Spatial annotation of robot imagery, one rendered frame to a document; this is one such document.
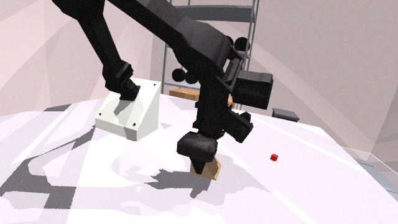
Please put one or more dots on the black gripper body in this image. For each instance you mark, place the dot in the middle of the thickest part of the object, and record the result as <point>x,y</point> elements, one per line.
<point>202,145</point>

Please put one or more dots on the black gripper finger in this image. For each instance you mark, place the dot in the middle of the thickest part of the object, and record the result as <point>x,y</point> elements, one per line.
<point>197,165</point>
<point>218,136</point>

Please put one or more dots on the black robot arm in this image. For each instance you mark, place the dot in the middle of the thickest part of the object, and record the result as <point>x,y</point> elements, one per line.
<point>200,48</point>

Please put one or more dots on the small red block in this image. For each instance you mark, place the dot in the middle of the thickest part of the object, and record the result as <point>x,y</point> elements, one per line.
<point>274,157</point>

